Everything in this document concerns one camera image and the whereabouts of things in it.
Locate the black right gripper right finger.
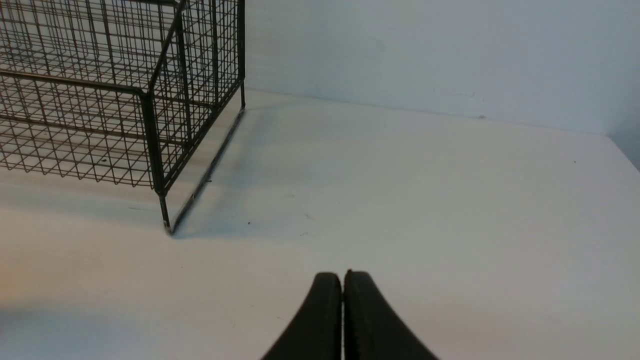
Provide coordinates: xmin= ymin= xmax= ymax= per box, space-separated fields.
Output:
xmin=343 ymin=269 xmax=437 ymax=360

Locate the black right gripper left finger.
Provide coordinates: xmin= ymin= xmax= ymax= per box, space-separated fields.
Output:
xmin=262 ymin=272 xmax=343 ymax=360

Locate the black wire mesh shelf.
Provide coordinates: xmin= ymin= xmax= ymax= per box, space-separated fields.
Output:
xmin=0 ymin=0 xmax=246 ymax=235

